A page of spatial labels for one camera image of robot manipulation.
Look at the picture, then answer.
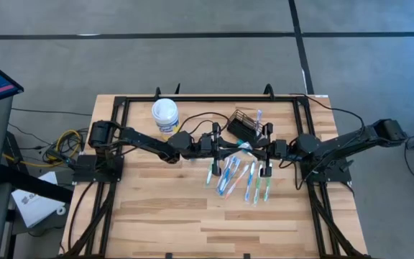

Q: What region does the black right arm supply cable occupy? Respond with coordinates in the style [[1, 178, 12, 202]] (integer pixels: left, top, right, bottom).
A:
[[288, 92, 367, 130]]

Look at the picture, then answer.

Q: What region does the yellow cable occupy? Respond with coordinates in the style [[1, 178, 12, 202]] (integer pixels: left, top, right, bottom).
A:
[[1, 129, 83, 168]]

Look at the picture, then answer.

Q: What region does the black aluminium table frame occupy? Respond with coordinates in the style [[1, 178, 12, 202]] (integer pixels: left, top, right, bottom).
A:
[[61, 83, 373, 259]]

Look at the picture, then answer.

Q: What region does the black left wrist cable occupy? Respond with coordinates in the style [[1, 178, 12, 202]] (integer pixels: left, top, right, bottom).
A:
[[178, 112, 230, 137]]

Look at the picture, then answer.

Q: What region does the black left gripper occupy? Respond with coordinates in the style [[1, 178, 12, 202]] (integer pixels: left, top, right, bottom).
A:
[[199, 122, 247, 177]]

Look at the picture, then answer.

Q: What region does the black wire caddy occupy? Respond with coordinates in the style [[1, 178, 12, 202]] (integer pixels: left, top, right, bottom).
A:
[[226, 109, 266, 145]]

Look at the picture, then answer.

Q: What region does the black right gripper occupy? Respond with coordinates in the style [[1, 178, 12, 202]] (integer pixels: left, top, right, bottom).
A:
[[246, 122, 288, 178]]

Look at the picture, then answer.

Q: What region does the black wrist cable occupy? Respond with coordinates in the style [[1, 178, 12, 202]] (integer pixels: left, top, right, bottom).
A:
[[277, 158, 304, 191], [178, 112, 230, 137]]

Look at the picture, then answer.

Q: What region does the white-lidded yellow wipes canister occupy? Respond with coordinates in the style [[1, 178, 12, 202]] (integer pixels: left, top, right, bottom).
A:
[[151, 98, 180, 142]]

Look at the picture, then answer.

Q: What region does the black desk beam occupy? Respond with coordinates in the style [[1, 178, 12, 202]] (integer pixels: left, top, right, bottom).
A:
[[0, 165, 74, 204]]

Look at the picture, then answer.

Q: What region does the white paper booklet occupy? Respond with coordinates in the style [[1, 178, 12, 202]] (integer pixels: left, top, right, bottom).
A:
[[11, 171, 66, 229]]

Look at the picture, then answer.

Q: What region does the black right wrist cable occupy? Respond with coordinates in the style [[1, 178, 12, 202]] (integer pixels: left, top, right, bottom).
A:
[[277, 158, 304, 191]]

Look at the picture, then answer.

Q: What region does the green toothbrush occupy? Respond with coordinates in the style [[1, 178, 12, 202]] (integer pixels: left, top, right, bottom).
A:
[[253, 163, 264, 205], [263, 175, 274, 202], [206, 158, 216, 186]]

